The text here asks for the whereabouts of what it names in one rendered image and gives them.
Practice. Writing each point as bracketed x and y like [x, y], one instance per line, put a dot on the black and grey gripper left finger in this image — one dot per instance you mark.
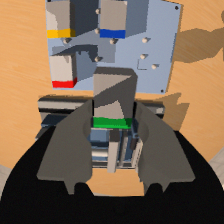
[51, 167]

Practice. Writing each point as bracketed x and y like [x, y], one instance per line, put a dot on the beige block with blue end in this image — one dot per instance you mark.
[113, 19]

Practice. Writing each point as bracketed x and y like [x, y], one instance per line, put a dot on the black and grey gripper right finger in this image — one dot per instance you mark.
[168, 158]

